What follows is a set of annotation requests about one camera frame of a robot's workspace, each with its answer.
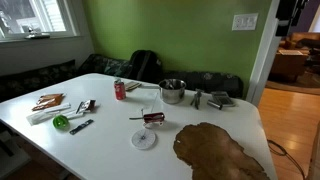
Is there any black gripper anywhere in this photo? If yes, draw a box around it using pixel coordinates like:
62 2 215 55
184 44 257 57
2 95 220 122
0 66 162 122
275 0 298 37

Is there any silver cylinder object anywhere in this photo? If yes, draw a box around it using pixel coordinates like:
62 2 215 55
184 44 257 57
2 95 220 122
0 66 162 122
206 99 224 111

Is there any metal utensil in pot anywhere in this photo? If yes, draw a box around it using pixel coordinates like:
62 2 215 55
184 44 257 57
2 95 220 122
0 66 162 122
163 79 179 90

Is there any green round object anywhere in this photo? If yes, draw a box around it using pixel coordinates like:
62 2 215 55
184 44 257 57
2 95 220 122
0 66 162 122
52 114 70 130

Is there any small object on windowsill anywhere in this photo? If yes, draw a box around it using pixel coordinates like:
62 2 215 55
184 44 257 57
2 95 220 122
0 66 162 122
24 25 51 40

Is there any brown sofa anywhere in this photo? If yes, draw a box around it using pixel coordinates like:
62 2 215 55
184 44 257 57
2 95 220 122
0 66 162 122
284 31 320 51

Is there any brown ottoman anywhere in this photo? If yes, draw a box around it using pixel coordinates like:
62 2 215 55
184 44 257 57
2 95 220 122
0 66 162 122
269 49 308 83

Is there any dark floral bench cushion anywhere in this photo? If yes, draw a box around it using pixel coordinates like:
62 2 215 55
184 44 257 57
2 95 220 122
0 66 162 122
78 53 131 78
0 59 78 103
163 70 244 99

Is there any grey calculator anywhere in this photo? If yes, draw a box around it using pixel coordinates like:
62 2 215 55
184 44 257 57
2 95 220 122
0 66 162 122
210 90 237 108

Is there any dark pliers tool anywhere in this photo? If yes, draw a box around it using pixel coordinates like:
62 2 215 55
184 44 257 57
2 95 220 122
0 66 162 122
189 88 205 110

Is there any black backpack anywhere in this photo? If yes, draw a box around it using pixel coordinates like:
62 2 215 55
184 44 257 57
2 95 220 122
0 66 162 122
125 49 164 84

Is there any brown wooden bowl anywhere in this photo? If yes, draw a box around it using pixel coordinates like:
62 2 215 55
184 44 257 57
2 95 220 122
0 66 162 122
172 121 272 180

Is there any stack of paper cards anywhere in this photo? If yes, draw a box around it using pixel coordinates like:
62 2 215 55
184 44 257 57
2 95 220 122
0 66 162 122
124 80 143 92

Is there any red soda can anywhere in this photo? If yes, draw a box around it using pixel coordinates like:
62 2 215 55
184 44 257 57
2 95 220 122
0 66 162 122
113 78 127 101

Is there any white round disc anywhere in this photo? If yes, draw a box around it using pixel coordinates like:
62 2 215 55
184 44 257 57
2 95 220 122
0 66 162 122
130 128 157 150

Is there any black flat strip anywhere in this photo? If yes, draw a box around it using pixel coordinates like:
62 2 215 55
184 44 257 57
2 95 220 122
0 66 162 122
69 118 95 136

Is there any white plastic utensil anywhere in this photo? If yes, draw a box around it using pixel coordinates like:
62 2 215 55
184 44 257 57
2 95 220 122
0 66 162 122
63 109 85 121

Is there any orange foil packet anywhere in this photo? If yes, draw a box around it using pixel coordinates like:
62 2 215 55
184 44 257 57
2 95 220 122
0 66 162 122
36 93 65 105
31 97 64 112

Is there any white framed window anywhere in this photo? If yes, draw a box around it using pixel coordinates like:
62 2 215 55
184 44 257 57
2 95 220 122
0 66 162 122
0 0 81 43

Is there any white plastic wrapped packet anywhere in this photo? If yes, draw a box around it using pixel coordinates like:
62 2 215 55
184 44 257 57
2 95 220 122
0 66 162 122
25 102 73 126

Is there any grey metal table leg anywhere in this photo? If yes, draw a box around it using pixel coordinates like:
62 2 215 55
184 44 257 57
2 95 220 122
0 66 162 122
0 131 32 179

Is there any white light switch plate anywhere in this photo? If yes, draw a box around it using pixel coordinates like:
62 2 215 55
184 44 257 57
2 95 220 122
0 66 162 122
231 12 259 32

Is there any white door frame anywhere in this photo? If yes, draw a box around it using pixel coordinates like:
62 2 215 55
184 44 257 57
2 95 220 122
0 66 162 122
246 0 282 108

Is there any silver pot with handle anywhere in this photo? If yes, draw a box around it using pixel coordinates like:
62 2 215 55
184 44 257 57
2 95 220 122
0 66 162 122
141 78 188 105

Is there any black floor cable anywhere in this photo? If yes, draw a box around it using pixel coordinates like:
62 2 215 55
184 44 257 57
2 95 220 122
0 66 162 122
266 139 306 180

